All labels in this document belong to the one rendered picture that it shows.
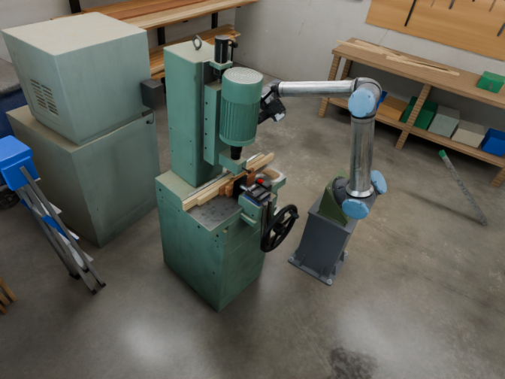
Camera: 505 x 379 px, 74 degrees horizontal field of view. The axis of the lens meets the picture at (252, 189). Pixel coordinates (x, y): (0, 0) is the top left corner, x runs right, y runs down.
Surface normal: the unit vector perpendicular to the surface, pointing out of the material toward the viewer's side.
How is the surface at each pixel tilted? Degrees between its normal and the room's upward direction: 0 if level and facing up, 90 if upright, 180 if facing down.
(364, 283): 0
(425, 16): 90
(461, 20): 90
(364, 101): 85
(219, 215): 0
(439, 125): 90
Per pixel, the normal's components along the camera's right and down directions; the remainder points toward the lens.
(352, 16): -0.55, 0.51
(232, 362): 0.10, -0.75
